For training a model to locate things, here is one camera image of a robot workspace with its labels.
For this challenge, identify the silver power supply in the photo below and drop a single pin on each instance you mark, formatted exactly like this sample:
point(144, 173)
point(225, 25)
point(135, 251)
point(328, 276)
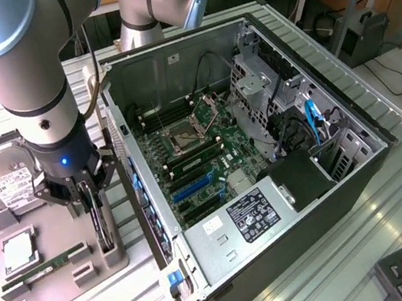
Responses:
point(241, 246)

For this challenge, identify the silver CPU chip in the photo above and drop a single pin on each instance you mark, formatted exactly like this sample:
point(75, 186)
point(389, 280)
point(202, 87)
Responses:
point(17, 253)

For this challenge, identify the blue expansion slot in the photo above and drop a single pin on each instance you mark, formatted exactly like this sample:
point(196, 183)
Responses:
point(191, 189)

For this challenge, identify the black expansion slot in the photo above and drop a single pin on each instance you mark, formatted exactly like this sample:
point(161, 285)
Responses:
point(203, 213)
point(199, 204)

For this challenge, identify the metal socket cover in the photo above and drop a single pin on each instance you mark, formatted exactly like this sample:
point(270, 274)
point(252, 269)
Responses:
point(203, 115)

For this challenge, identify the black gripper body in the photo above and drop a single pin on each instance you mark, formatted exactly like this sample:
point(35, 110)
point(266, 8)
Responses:
point(65, 151)

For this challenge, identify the grey parts rack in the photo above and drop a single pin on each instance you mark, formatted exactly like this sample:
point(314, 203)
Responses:
point(51, 231)

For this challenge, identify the silver hard disk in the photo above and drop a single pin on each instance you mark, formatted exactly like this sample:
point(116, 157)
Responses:
point(0, 182)

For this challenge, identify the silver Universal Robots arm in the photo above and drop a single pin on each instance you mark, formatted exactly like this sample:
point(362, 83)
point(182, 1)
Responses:
point(13, 55)

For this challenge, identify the beige corner clamp blue latch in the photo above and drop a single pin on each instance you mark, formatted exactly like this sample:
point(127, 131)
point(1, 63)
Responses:
point(174, 287)

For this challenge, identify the CPU socket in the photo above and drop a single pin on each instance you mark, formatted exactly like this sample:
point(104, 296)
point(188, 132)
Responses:
point(181, 138)

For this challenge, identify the green RAM stick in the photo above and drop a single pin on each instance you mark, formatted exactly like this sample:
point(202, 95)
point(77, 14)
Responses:
point(42, 269)
point(196, 160)

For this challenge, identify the silver disk bay cage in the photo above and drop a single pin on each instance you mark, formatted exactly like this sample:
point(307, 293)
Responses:
point(252, 87)

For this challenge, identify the black open PC case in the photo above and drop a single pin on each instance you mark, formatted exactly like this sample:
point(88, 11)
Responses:
point(318, 239)

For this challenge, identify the silver chipset heat sink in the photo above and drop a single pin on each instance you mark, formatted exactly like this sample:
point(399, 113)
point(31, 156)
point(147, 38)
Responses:
point(241, 182)

